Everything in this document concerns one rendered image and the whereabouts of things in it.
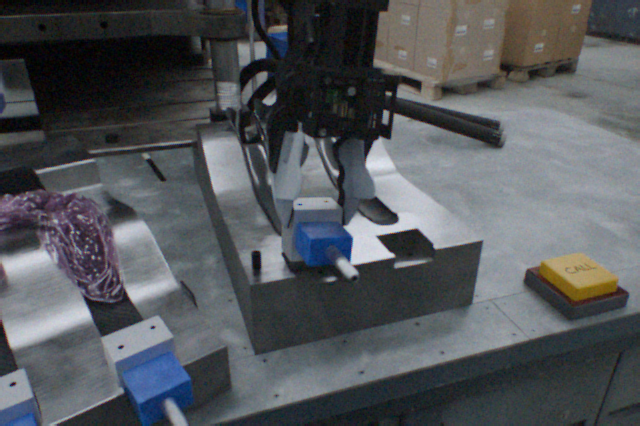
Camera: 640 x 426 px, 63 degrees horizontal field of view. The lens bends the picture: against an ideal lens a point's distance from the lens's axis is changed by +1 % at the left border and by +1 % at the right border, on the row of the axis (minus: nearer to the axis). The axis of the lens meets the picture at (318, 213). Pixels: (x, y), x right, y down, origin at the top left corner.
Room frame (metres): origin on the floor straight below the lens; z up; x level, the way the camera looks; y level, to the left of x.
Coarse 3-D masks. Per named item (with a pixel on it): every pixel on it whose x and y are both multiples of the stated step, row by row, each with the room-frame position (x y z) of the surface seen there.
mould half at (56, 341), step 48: (48, 144) 0.72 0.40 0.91; (96, 192) 0.64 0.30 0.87; (0, 240) 0.48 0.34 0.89; (144, 240) 0.49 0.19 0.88; (0, 288) 0.41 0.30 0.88; (48, 288) 0.42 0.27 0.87; (144, 288) 0.44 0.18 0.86; (48, 336) 0.37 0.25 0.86; (96, 336) 0.37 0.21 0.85; (192, 336) 0.37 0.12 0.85; (48, 384) 0.31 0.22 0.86; (96, 384) 0.31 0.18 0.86; (192, 384) 0.34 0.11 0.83
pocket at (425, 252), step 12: (384, 240) 0.50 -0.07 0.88; (396, 240) 0.50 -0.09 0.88; (408, 240) 0.51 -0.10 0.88; (420, 240) 0.50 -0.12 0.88; (396, 252) 0.50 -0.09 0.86; (408, 252) 0.50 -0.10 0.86; (420, 252) 0.50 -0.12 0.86; (432, 252) 0.47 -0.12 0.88; (396, 264) 0.46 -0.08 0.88; (408, 264) 0.46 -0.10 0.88
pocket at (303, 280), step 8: (288, 264) 0.46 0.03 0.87; (296, 264) 0.46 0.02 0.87; (304, 264) 0.47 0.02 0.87; (296, 272) 0.46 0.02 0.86; (304, 272) 0.46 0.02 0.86; (312, 272) 0.46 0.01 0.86; (320, 272) 0.47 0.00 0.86; (328, 272) 0.46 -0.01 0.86; (336, 272) 0.45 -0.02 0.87; (296, 280) 0.45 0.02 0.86; (304, 280) 0.45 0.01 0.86; (312, 280) 0.45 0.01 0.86; (320, 280) 0.43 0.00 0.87; (328, 280) 0.43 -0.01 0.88
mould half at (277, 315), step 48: (192, 144) 0.86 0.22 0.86; (240, 192) 0.61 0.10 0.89; (336, 192) 0.62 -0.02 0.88; (384, 192) 0.61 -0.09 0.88; (240, 240) 0.48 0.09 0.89; (432, 240) 0.48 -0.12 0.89; (480, 240) 0.48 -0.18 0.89; (240, 288) 0.46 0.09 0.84; (288, 288) 0.41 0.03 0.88; (336, 288) 0.43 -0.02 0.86; (384, 288) 0.45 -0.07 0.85; (432, 288) 0.47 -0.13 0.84; (288, 336) 0.41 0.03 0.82
